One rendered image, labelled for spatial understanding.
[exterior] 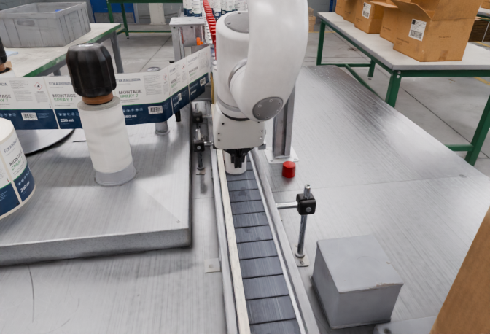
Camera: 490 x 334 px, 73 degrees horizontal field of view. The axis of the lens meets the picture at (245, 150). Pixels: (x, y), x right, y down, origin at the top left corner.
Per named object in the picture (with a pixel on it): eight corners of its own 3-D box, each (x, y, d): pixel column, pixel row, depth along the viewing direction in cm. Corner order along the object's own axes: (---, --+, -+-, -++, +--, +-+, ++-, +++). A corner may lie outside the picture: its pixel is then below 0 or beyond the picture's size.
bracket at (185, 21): (171, 20, 115) (171, 16, 115) (203, 19, 116) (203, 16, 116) (169, 26, 103) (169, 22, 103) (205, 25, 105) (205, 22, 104)
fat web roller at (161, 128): (154, 128, 99) (145, 66, 89) (170, 127, 99) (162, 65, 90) (153, 136, 95) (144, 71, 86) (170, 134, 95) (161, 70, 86)
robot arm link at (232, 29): (273, 106, 56) (254, 73, 62) (284, 35, 46) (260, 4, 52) (226, 115, 54) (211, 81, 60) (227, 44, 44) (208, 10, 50)
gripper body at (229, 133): (265, 86, 63) (259, 127, 71) (211, 88, 62) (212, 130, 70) (271, 113, 58) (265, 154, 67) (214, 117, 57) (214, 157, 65)
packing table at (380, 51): (310, 77, 424) (317, 12, 385) (372, 77, 425) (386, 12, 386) (368, 175, 233) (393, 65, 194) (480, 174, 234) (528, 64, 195)
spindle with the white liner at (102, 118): (100, 166, 81) (68, 40, 66) (138, 163, 82) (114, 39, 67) (91, 188, 73) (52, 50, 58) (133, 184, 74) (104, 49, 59)
